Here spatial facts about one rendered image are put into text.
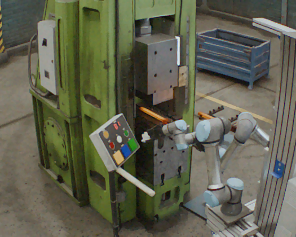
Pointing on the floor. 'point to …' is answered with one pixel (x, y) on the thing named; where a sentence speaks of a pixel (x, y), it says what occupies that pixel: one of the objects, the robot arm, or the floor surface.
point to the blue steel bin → (233, 54)
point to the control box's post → (113, 202)
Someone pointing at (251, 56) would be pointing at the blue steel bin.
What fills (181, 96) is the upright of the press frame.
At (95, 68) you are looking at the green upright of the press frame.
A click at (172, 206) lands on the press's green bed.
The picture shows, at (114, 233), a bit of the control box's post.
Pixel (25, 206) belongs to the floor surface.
